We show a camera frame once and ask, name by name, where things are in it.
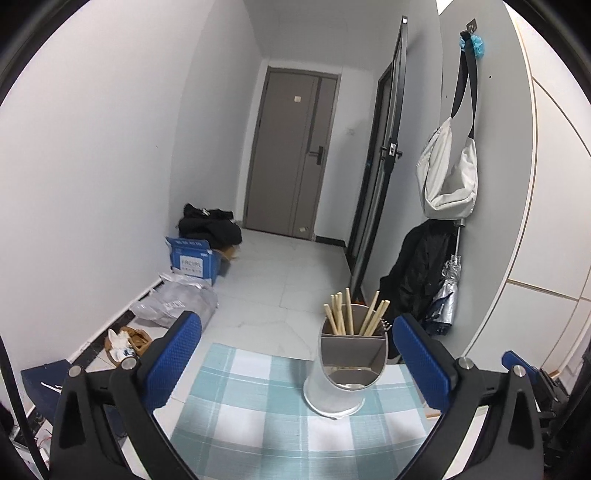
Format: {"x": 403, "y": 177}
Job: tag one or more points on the white utensil holder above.
{"x": 343, "y": 371}

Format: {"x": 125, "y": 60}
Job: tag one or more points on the white cabinet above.
{"x": 543, "y": 313}

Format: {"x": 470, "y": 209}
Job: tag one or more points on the white shoulder bag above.
{"x": 448, "y": 185}

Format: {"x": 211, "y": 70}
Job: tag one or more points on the blue cardboard box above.
{"x": 195, "y": 258}

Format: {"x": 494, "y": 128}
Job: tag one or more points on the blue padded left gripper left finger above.
{"x": 166, "y": 358}

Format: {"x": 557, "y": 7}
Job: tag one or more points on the grey entrance door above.
{"x": 289, "y": 151}

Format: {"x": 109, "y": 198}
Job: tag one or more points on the tan shoe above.
{"x": 119, "y": 346}
{"x": 138, "y": 339}

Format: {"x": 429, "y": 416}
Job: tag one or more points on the teal plaid placemat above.
{"x": 245, "y": 418}

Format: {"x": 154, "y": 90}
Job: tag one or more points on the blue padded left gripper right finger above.
{"x": 429, "y": 362}

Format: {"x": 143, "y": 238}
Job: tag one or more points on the navy Jordan shoe box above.
{"x": 43, "y": 385}

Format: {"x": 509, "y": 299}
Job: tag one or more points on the black framed glass door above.
{"x": 383, "y": 153}

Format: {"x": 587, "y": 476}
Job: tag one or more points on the black hanging jacket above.
{"x": 416, "y": 277}

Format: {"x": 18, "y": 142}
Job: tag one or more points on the grey plastic mailer bag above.
{"x": 176, "y": 294}

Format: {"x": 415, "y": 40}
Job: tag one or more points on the black clothes pile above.
{"x": 215, "y": 226}

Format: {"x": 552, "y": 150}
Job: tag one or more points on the silver folded umbrella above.
{"x": 440, "y": 317}

